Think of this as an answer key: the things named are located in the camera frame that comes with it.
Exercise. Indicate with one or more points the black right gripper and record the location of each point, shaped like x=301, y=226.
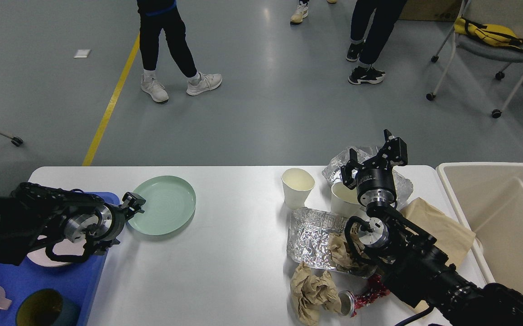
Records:
x=375, y=184

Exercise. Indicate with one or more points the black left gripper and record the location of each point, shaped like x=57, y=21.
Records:
x=111, y=220

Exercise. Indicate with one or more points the green plate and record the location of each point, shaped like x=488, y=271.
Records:
x=170, y=202

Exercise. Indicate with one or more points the teal mug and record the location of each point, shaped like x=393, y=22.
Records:
x=47, y=307

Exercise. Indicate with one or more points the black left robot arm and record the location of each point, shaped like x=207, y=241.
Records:
x=70, y=225

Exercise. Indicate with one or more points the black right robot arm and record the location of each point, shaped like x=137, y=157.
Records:
x=414, y=268

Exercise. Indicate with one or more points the crumpled foil sheet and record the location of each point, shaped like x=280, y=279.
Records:
x=332, y=172

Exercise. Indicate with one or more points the white paper bowl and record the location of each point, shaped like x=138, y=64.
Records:
x=344, y=201

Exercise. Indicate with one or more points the white paper cup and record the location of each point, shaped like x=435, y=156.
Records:
x=297, y=185

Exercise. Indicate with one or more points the aluminium foil tray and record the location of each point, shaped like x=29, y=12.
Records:
x=309, y=236

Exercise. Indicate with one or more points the blue plastic tray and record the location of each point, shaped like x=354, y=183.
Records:
x=76, y=282

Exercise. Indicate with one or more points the crumpled brown paper in tray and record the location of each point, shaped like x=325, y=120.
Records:
x=340, y=253

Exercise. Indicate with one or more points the pink plate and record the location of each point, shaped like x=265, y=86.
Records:
x=65, y=247

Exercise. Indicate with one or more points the flat brown paper bag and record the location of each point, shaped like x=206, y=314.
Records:
x=452, y=238

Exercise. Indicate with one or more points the grey caster leg at left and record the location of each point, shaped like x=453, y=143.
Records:
x=14, y=139

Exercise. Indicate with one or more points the person in dark jeans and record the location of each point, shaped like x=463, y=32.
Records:
x=371, y=26

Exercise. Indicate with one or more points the crumpled brown paper ball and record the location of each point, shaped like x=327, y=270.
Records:
x=310, y=293

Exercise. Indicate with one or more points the beige plastic bin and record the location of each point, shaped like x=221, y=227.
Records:
x=488, y=199

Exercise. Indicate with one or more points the crushed red can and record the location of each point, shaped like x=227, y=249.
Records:
x=351, y=303

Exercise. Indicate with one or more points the cardboard box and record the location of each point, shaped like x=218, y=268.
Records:
x=431, y=10

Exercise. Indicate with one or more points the person in white sneakers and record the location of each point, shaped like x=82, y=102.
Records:
x=301, y=12

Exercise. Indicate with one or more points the yellow bag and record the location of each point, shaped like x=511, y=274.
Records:
x=494, y=35

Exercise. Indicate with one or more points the person in black leggings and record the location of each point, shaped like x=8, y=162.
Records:
x=158, y=16

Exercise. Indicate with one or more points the grey wheeled chair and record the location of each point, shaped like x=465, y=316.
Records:
x=508, y=13

